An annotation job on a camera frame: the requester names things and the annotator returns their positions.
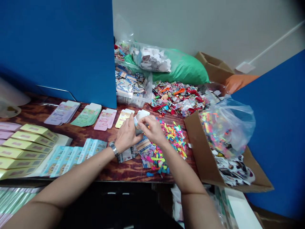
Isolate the person's right hand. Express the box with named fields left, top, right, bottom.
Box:
left=138, top=115, right=169, bottom=146

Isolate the person's left hand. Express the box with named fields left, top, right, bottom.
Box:
left=115, top=112, right=144, bottom=156

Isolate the small blue white carton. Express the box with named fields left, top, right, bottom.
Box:
left=133, top=116, right=150, bottom=137

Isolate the stack of flat yellow cartons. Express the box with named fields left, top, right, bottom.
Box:
left=115, top=108, right=134, bottom=129

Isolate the stack of flat white cartons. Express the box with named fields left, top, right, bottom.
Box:
left=137, top=109, right=151, bottom=120

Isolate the stack of flat pink cartons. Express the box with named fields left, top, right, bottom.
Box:
left=93, top=108, right=118, bottom=131

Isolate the pile of colourful balloons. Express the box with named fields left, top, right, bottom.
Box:
left=140, top=117, right=189, bottom=179

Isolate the clear plastic bin of cards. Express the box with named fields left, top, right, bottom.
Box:
left=115, top=64, right=153, bottom=108

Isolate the pile of printed cards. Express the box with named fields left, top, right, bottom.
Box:
left=118, top=135, right=154, bottom=168

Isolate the stack of flat green cartons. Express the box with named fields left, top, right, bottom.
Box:
left=70, top=103, right=102, bottom=127

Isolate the clear bag of white paper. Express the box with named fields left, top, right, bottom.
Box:
left=132, top=42, right=173, bottom=73

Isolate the large open cardboard box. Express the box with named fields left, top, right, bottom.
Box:
left=183, top=110, right=275, bottom=194

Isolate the green plastic bag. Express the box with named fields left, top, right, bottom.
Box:
left=124, top=47, right=211, bottom=86

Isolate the stack of flat purple cartons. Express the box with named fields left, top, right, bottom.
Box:
left=44, top=100, right=81, bottom=126

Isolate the row of folded light-blue boxes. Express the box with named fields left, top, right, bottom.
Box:
left=40, top=138, right=108, bottom=178

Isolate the clear bag of mixed trinkets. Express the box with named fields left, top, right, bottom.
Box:
left=113, top=14, right=138, bottom=63

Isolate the clear bag of colourful trinkets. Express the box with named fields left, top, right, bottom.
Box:
left=198, top=95, right=256, bottom=160

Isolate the white crumpled plastic bag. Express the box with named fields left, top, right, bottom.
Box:
left=170, top=184, right=184, bottom=222

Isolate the small brown cardboard box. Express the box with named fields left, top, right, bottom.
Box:
left=195, top=51, right=235, bottom=84

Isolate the pile of printed stickers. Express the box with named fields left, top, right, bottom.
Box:
left=214, top=152, right=256, bottom=187

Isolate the orange bag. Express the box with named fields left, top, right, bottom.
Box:
left=223, top=74, right=260, bottom=95

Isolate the wide blue partition panel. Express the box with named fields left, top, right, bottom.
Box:
left=0, top=0, right=118, bottom=111

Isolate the row of folded yellow boxes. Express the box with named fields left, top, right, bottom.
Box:
left=0, top=123, right=59, bottom=181

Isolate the white plastic roll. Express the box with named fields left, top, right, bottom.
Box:
left=0, top=77, right=32, bottom=118

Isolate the row of folded pink boxes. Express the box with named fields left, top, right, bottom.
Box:
left=0, top=122, right=22, bottom=145

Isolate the white box with green print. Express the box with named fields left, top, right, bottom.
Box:
left=214, top=185, right=263, bottom=229

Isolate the narrow blue partition panel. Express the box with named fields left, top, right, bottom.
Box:
left=229, top=49, right=305, bottom=220

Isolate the stack of pastel packets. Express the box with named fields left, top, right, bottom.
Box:
left=0, top=187, right=44, bottom=223

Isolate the pile of colourful hair ties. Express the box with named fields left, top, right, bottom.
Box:
left=151, top=81, right=211, bottom=118

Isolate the metal wire stand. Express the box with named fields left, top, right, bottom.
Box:
left=35, top=84, right=77, bottom=106

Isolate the white wall conduit with box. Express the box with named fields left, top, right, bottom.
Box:
left=235, top=20, right=305, bottom=74

